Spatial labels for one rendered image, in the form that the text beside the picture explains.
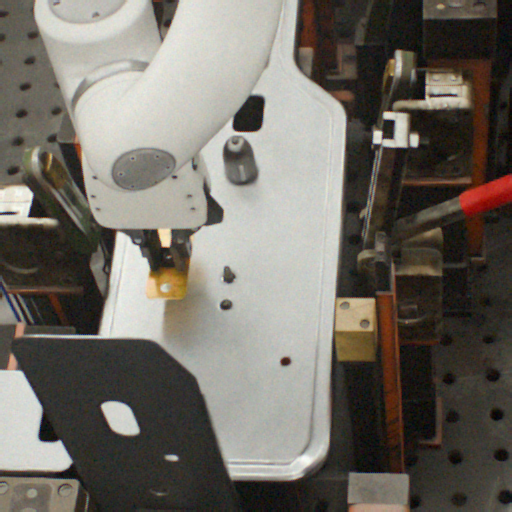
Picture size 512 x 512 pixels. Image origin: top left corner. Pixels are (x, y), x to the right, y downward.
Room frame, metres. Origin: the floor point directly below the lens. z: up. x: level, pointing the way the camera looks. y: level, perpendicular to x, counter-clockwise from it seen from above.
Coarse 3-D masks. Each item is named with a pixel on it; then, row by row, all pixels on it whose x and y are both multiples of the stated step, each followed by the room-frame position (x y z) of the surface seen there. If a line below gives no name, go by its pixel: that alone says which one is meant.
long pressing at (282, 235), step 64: (320, 128) 0.84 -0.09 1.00; (256, 192) 0.77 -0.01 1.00; (320, 192) 0.76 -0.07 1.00; (128, 256) 0.73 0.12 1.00; (192, 256) 0.71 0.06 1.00; (256, 256) 0.70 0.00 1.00; (320, 256) 0.69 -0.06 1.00; (128, 320) 0.66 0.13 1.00; (192, 320) 0.64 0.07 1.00; (256, 320) 0.63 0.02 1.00; (320, 320) 0.61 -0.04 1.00; (256, 384) 0.56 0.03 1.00; (320, 384) 0.55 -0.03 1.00; (256, 448) 0.50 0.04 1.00; (320, 448) 0.49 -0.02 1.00
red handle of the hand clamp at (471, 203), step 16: (464, 192) 0.63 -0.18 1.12; (480, 192) 0.62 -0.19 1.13; (496, 192) 0.62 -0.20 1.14; (432, 208) 0.64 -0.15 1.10; (448, 208) 0.63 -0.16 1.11; (464, 208) 0.62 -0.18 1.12; (480, 208) 0.61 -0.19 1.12; (400, 224) 0.64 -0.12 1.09; (416, 224) 0.63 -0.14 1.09; (432, 224) 0.63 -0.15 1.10; (400, 240) 0.63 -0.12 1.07
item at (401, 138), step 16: (384, 112) 0.66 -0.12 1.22; (352, 128) 0.65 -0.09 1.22; (384, 128) 0.65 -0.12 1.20; (400, 128) 0.64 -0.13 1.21; (352, 144) 0.64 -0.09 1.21; (384, 144) 0.63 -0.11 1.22; (400, 144) 0.63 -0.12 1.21; (416, 144) 0.63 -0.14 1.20; (384, 160) 0.63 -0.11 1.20; (400, 160) 0.62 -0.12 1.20; (384, 176) 0.63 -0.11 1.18; (400, 176) 0.62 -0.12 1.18; (384, 192) 0.63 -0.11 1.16; (400, 192) 0.62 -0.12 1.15; (368, 208) 0.66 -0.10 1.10; (384, 208) 0.63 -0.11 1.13; (368, 224) 0.63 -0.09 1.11; (384, 224) 0.63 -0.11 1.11; (368, 240) 0.63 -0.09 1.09
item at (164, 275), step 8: (160, 232) 0.73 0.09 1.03; (168, 232) 0.73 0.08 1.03; (168, 240) 0.72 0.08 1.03; (192, 240) 0.71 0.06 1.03; (160, 248) 0.70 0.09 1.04; (168, 248) 0.70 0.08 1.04; (160, 256) 0.69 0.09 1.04; (168, 256) 0.70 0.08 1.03; (160, 264) 0.69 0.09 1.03; (168, 264) 0.69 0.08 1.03; (152, 272) 0.68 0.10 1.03; (160, 272) 0.68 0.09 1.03; (168, 272) 0.68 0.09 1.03; (176, 272) 0.68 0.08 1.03; (184, 272) 0.68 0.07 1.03; (152, 280) 0.68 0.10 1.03; (160, 280) 0.67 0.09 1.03; (168, 280) 0.67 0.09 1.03; (176, 280) 0.67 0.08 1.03; (184, 280) 0.67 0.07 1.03; (152, 288) 0.67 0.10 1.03; (160, 288) 0.67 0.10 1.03; (176, 288) 0.66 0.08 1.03; (184, 288) 0.66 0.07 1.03; (152, 296) 0.66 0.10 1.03; (160, 296) 0.66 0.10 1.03; (168, 296) 0.66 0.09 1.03; (176, 296) 0.65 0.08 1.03; (184, 296) 0.65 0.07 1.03
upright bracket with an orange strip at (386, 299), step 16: (384, 240) 0.55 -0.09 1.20; (384, 256) 0.54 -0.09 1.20; (384, 272) 0.53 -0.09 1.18; (384, 288) 0.53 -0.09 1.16; (384, 304) 0.53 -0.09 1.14; (384, 320) 0.53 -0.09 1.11; (384, 336) 0.53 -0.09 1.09; (384, 352) 0.53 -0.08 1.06; (384, 368) 0.53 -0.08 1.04; (384, 384) 0.53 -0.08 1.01; (400, 384) 0.56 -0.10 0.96; (384, 400) 0.53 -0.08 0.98; (400, 400) 0.55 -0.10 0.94; (400, 416) 0.54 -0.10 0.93; (400, 432) 0.53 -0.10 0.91; (400, 448) 0.53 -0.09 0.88; (400, 464) 0.53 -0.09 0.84
